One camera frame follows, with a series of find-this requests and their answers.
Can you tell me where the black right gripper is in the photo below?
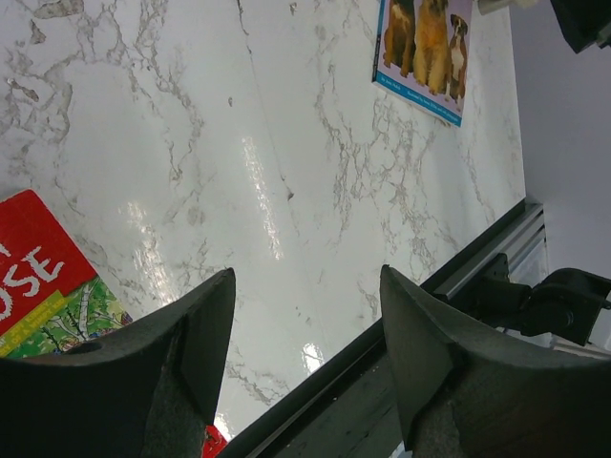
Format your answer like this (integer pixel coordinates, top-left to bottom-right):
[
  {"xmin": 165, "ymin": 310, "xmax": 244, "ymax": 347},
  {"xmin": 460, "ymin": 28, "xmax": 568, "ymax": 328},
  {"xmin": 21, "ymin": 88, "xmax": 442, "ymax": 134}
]
[{"xmin": 551, "ymin": 0, "xmax": 611, "ymax": 53}]

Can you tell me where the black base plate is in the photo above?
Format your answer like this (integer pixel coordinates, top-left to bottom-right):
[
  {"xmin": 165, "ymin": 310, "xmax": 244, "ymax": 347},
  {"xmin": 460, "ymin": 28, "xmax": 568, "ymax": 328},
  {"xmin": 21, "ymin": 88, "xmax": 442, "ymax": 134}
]
[{"xmin": 221, "ymin": 200, "xmax": 544, "ymax": 457}]

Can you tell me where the red 13-Storey Treehouse book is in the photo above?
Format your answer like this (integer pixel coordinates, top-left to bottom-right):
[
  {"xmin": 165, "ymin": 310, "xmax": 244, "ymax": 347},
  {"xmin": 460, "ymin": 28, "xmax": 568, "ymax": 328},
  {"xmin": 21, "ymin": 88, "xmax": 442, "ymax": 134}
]
[{"xmin": 0, "ymin": 189, "xmax": 133, "ymax": 359}]

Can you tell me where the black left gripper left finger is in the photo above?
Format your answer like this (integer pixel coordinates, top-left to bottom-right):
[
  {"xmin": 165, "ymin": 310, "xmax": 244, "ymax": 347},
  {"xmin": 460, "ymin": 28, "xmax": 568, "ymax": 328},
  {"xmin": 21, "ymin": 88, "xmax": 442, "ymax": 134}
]
[{"xmin": 1, "ymin": 269, "xmax": 236, "ymax": 457}]

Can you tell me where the Why Do Dogs Bark book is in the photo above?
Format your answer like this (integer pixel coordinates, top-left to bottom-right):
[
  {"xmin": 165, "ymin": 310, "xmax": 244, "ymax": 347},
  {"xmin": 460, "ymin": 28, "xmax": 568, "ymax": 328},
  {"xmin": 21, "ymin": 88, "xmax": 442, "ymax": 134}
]
[{"xmin": 372, "ymin": 0, "xmax": 474, "ymax": 127}]

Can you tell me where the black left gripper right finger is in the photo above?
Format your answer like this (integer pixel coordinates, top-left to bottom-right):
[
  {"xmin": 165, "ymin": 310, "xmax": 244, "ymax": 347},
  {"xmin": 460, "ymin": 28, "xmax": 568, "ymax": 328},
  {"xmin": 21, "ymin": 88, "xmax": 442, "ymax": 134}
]
[{"xmin": 380, "ymin": 266, "xmax": 610, "ymax": 457}]

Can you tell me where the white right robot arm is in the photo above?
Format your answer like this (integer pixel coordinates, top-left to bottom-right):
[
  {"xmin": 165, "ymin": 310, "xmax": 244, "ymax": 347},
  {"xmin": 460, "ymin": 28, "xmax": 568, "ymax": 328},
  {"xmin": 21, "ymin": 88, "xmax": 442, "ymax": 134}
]
[{"xmin": 459, "ymin": 1, "xmax": 610, "ymax": 349}]

